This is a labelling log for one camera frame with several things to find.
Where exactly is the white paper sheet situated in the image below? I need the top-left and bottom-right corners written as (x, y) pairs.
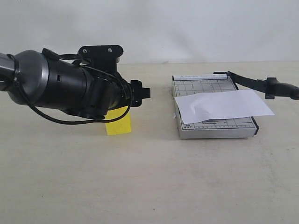
top-left (175, 90), bottom-right (274, 124)

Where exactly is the yellow foam cube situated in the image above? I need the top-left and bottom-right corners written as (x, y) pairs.
top-left (105, 106), bottom-right (131, 135)

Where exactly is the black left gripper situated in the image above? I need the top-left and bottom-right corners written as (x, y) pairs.
top-left (93, 70), bottom-right (151, 117)

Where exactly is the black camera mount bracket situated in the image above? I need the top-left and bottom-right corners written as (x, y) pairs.
top-left (78, 45), bottom-right (124, 72)

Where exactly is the grey paper cutter base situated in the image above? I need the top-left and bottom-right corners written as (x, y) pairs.
top-left (172, 72), bottom-right (259, 139)

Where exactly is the black cutter blade arm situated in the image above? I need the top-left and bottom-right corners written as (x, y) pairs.
top-left (213, 71), bottom-right (299, 100)

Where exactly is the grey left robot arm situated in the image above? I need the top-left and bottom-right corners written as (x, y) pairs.
top-left (0, 46), bottom-right (150, 120)

